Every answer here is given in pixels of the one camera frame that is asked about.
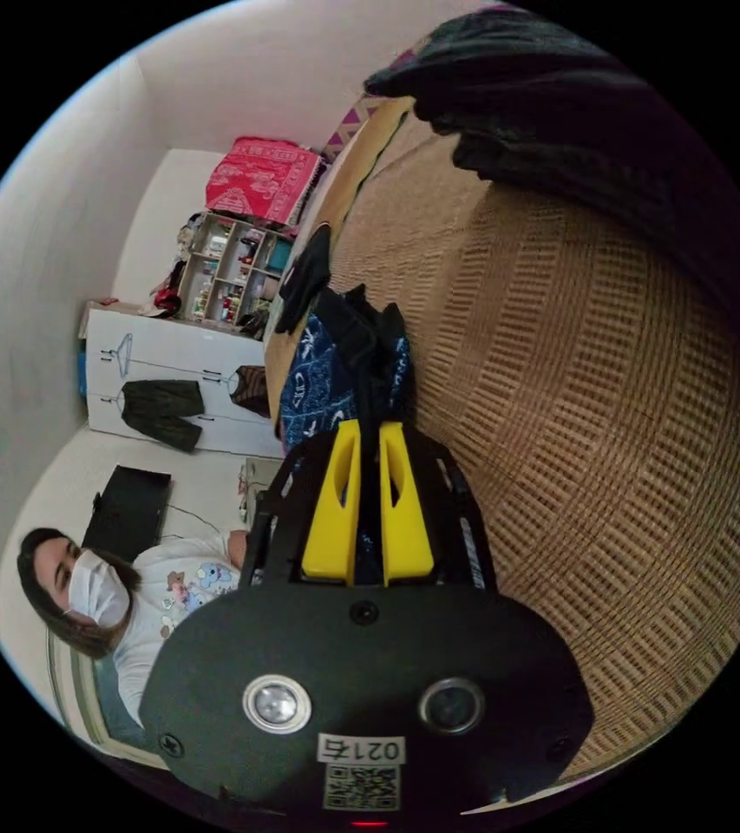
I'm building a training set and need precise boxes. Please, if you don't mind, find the person's body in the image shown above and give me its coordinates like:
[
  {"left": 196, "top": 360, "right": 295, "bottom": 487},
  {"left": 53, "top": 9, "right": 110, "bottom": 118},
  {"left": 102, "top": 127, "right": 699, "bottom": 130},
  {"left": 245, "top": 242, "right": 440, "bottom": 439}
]
[{"left": 16, "top": 527, "right": 247, "bottom": 730}]

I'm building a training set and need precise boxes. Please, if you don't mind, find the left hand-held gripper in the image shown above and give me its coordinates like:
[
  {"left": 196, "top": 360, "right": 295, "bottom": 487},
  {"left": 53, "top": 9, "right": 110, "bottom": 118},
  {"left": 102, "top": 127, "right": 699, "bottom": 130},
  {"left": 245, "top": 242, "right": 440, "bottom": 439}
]
[{"left": 317, "top": 284, "right": 407, "bottom": 425}]

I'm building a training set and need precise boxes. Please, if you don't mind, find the open shelf with small items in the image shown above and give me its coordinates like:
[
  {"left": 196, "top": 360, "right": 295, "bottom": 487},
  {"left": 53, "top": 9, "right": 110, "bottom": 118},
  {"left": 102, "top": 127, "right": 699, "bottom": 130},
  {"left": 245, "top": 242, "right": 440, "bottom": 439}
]
[{"left": 175, "top": 211, "right": 294, "bottom": 339}]

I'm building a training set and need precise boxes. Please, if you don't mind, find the pile of clothes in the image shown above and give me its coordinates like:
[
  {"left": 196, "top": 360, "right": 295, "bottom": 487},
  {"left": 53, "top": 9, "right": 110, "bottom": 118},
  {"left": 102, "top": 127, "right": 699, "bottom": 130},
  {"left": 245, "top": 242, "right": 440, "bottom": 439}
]
[{"left": 363, "top": 10, "right": 740, "bottom": 365}]

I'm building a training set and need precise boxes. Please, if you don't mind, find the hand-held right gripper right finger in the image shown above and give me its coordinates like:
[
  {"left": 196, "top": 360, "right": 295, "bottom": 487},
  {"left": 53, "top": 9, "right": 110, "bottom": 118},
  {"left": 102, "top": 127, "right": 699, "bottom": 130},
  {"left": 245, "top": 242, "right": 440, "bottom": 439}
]
[{"left": 379, "top": 423, "right": 435, "bottom": 586}]

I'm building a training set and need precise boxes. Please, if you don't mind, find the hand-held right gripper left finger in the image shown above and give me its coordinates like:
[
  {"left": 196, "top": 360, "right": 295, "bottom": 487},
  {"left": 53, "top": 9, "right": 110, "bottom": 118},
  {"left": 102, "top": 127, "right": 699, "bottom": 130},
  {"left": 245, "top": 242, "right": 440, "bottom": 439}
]
[{"left": 301, "top": 423, "right": 363, "bottom": 584}]

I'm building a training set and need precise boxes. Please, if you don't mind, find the bed with woven mat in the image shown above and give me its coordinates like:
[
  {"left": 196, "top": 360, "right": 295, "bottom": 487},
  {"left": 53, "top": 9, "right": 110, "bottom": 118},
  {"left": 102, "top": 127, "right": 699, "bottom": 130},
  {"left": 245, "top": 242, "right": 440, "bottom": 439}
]
[{"left": 262, "top": 97, "right": 740, "bottom": 782}]

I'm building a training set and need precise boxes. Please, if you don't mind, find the blue printed long sleeve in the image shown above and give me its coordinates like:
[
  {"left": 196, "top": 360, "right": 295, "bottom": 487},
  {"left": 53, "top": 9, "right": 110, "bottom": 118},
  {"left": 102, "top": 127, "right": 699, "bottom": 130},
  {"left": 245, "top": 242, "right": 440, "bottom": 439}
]
[{"left": 275, "top": 312, "right": 416, "bottom": 456}]

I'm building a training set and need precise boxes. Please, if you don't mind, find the white wardrobe with printed doors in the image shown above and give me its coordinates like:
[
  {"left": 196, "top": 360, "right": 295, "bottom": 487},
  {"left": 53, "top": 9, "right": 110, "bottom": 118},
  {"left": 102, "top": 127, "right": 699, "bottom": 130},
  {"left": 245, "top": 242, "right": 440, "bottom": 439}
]
[{"left": 77, "top": 300, "right": 287, "bottom": 459}]

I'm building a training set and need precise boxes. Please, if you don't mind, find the red patterned cloth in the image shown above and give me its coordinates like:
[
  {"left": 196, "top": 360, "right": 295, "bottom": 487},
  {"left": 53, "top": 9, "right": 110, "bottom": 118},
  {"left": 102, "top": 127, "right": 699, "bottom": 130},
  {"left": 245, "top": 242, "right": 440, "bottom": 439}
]
[{"left": 205, "top": 135, "right": 324, "bottom": 227}]

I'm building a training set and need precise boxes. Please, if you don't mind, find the black flat case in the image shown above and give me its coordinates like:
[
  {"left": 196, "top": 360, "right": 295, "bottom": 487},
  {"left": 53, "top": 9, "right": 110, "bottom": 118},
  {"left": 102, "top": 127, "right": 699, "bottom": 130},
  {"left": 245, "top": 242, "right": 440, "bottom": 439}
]
[{"left": 81, "top": 464, "right": 173, "bottom": 565}]

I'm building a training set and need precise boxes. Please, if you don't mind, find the black cloth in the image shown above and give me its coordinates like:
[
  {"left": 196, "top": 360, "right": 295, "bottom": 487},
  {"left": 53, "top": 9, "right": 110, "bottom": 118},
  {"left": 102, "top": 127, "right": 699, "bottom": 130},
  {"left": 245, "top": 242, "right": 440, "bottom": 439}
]
[{"left": 275, "top": 224, "right": 334, "bottom": 335}]

